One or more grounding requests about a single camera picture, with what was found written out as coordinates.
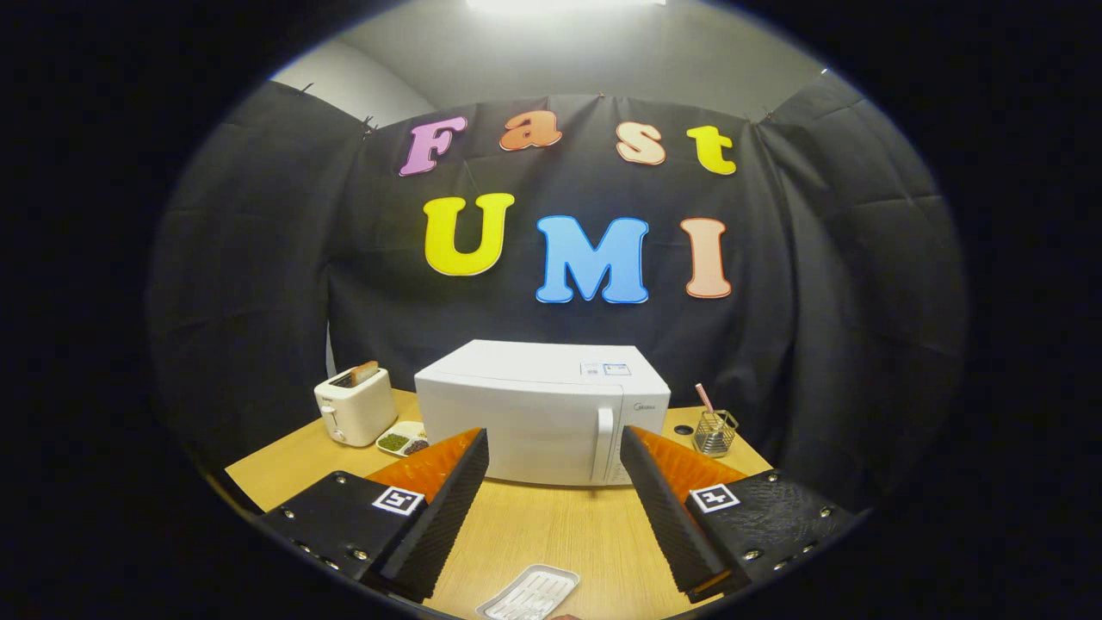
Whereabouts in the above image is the wire mesh holder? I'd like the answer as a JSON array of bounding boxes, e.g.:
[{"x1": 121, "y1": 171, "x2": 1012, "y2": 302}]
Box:
[{"x1": 693, "y1": 409, "x2": 740, "y2": 457}]

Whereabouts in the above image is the black backdrop cloth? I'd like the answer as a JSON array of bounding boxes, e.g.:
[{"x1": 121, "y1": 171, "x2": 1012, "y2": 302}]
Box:
[{"x1": 146, "y1": 69, "x2": 969, "y2": 509}]

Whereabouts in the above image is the white divided bean dish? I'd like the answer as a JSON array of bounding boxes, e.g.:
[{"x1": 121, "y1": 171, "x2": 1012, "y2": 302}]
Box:
[{"x1": 375, "y1": 420, "x2": 429, "y2": 457}]

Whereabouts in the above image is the white ribbed tray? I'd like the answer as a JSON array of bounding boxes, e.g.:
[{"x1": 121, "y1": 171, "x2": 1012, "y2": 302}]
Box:
[{"x1": 476, "y1": 564, "x2": 580, "y2": 620}]

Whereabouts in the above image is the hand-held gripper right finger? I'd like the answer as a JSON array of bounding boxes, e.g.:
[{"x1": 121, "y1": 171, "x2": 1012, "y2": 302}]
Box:
[{"x1": 619, "y1": 425, "x2": 858, "y2": 604}]

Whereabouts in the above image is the white microwave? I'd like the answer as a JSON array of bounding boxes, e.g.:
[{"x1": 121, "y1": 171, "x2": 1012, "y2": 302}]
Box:
[{"x1": 414, "y1": 338, "x2": 672, "y2": 488}]

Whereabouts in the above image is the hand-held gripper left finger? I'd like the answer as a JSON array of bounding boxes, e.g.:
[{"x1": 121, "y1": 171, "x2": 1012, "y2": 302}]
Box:
[{"x1": 258, "y1": 428, "x2": 491, "y2": 604}]

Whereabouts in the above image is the white toaster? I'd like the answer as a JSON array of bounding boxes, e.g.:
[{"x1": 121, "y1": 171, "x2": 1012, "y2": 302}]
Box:
[{"x1": 314, "y1": 366, "x2": 399, "y2": 447}]

